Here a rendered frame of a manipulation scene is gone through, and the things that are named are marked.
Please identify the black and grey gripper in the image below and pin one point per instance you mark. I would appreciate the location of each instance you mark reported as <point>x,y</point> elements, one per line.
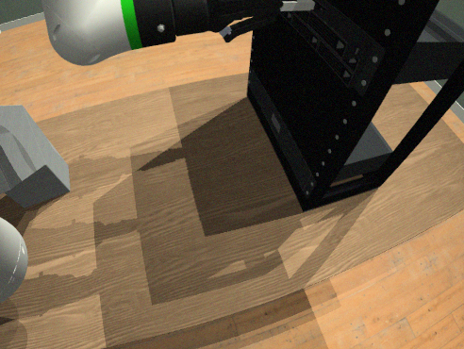
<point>195,16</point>

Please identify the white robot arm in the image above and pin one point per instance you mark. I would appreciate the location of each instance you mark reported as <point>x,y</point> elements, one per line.
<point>86,32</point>

